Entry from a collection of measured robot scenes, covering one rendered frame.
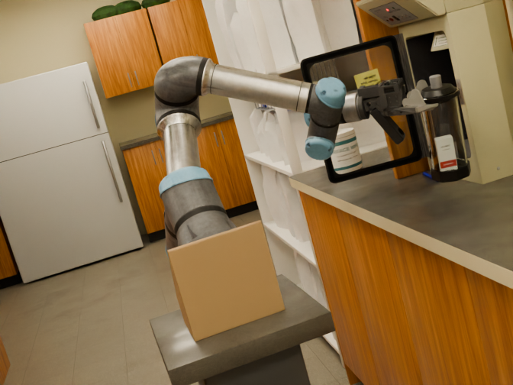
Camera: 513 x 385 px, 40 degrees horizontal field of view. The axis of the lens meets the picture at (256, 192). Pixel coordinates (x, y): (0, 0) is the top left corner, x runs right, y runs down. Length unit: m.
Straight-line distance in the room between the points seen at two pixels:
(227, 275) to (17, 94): 5.42
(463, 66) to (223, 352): 1.06
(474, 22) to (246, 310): 1.03
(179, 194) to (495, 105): 0.95
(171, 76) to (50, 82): 4.89
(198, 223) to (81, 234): 5.36
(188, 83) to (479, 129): 0.80
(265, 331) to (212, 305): 0.12
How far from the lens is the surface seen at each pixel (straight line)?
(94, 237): 6.75
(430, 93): 1.83
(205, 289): 1.37
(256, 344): 1.33
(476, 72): 2.00
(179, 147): 1.76
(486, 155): 2.03
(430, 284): 1.85
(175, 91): 1.79
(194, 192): 1.46
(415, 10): 2.00
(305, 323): 1.34
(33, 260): 6.82
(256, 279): 1.39
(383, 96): 1.85
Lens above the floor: 1.43
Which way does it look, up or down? 10 degrees down
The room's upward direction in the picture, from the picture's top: 15 degrees counter-clockwise
